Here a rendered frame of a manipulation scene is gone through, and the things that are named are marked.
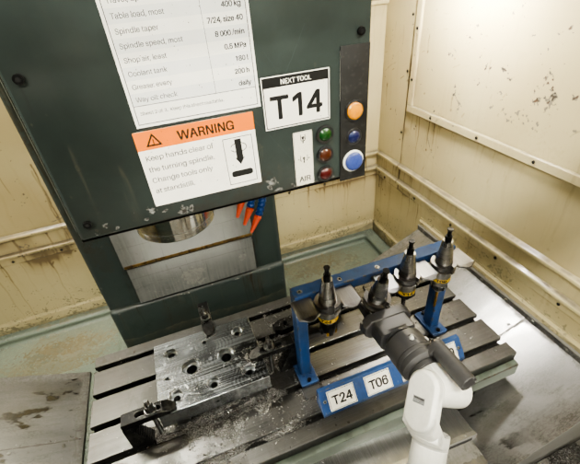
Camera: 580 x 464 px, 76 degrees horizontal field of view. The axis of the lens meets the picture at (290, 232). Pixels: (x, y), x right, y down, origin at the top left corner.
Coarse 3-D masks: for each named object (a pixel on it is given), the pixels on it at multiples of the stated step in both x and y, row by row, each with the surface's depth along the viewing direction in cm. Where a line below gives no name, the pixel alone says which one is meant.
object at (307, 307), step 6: (300, 300) 89; (306, 300) 89; (312, 300) 89; (294, 306) 88; (300, 306) 87; (306, 306) 87; (312, 306) 87; (300, 312) 86; (306, 312) 86; (312, 312) 86; (318, 312) 85; (300, 318) 84; (306, 318) 84; (312, 318) 84
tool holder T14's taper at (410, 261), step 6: (414, 252) 88; (402, 258) 90; (408, 258) 88; (414, 258) 88; (402, 264) 90; (408, 264) 89; (414, 264) 89; (402, 270) 90; (408, 270) 90; (414, 270) 90; (402, 276) 91; (408, 276) 90; (414, 276) 91
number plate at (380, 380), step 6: (378, 372) 101; (384, 372) 101; (366, 378) 100; (372, 378) 100; (378, 378) 100; (384, 378) 101; (390, 378) 101; (366, 384) 99; (372, 384) 100; (378, 384) 100; (384, 384) 100; (390, 384) 101; (366, 390) 99; (372, 390) 100; (378, 390) 100
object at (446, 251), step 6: (444, 240) 91; (444, 246) 91; (450, 246) 91; (438, 252) 93; (444, 252) 92; (450, 252) 92; (438, 258) 94; (444, 258) 92; (450, 258) 92; (438, 264) 94; (444, 264) 93; (450, 264) 93
